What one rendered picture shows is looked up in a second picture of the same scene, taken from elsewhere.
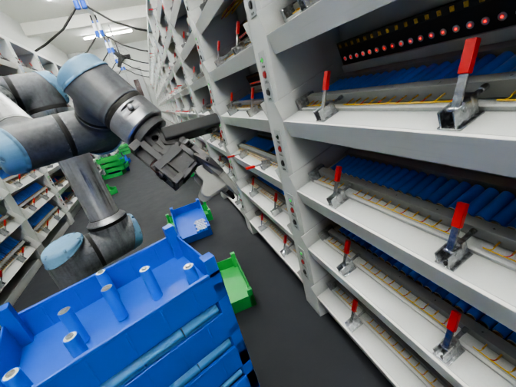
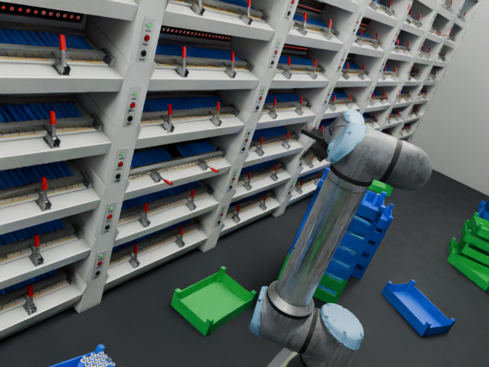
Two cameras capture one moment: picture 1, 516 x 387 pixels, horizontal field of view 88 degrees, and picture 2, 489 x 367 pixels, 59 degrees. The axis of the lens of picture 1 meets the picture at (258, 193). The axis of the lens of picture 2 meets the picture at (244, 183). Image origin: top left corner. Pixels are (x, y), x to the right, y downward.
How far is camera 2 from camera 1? 2.40 m
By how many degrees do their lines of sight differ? 117
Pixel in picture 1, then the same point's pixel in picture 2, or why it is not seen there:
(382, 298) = (258, 183)
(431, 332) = (268, 178)
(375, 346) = (244, 215)
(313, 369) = (249, 250)
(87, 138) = not seen: hidden behind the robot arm
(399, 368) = (250, 212)
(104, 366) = not seen: hidden behind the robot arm
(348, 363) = (239, 239)
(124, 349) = not seen: hidden behind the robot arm
